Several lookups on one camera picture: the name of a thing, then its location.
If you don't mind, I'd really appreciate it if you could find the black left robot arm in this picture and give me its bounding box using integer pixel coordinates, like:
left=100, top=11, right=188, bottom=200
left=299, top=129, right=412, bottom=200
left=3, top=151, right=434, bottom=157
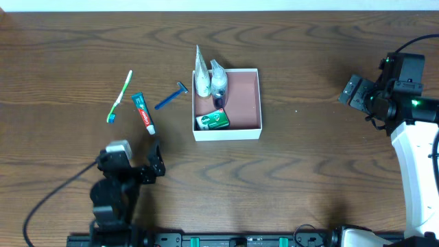
left=89, top=140, right=165, bottom=247

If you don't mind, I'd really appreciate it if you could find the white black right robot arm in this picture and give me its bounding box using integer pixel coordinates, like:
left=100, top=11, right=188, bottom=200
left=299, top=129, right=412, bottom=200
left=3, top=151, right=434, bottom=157
left=339, top=75, right=438, bottom=246

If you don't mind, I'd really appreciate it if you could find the green soap packet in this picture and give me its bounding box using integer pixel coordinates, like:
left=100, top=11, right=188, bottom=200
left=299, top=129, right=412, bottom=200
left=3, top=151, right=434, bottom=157
left=195, top=108, right=230, bottom=130

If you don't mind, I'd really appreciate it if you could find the white Pantene tube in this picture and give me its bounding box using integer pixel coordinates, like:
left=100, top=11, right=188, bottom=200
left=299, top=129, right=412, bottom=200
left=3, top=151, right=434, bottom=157
left=195, top=45, right=211, bottom=97

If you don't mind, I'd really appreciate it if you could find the white box pink inside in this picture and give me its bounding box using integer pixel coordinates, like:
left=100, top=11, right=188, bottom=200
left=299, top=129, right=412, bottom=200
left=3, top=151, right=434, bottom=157
left=191, top=69, right=263, bottom=141

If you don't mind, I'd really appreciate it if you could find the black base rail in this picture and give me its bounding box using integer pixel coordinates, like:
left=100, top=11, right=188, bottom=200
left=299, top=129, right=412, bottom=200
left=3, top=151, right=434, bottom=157
left=66, top=230, right=341, bottom=247

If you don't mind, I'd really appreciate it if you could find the Colgate toothpaste tube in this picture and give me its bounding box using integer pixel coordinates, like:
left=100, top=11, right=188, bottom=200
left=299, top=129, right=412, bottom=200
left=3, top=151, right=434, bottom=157
left=131, top=92, right=156, bottom=135

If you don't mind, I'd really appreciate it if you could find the green white toothbrush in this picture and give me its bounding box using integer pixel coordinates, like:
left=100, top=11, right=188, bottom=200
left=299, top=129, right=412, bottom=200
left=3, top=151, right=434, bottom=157
left=106, top=70, right=133, bottom=124

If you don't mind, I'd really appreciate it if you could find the clear pump soap bottle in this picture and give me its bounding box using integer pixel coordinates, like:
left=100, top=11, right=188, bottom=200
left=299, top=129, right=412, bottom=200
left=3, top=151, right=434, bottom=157
left=211, top=59, right=228, bottom=109

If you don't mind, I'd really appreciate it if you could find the blue disposable razor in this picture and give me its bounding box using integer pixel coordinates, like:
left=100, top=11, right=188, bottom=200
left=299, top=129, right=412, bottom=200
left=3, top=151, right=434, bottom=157
left=154, top=82, right=189, bottom=110

